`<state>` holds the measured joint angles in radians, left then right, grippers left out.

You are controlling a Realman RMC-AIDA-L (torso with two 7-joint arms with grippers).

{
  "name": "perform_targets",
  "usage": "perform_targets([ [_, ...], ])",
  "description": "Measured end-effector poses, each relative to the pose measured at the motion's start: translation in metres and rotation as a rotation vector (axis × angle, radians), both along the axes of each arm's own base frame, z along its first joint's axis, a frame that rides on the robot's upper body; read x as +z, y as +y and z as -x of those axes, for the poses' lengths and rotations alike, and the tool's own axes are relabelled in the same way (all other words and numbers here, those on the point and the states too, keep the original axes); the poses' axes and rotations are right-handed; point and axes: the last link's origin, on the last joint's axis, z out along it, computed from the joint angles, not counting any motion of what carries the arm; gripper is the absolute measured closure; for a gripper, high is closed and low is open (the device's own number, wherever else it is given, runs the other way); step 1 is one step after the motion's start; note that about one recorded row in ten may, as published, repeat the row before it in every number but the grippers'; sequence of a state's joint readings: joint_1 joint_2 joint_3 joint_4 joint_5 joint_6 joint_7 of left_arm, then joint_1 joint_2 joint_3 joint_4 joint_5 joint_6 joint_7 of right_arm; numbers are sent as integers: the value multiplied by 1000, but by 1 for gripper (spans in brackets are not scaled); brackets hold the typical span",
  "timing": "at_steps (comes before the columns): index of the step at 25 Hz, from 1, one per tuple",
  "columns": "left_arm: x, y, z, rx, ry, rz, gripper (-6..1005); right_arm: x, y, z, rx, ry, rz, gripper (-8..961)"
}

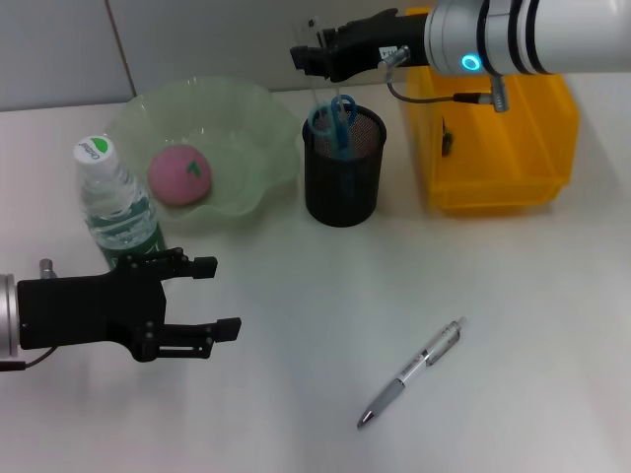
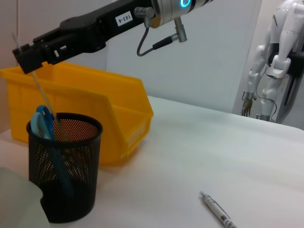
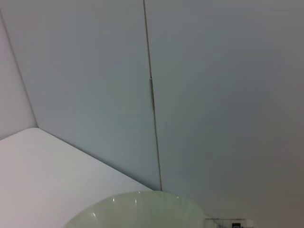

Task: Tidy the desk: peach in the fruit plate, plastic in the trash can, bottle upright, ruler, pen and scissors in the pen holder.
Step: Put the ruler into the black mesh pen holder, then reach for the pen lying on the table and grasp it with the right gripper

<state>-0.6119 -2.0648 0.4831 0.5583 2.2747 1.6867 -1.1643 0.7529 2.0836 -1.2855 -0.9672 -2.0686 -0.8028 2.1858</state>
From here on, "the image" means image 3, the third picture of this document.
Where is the pale green wavy fruit bowl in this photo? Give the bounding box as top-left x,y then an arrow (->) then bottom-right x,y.
63,190 -> 208,228

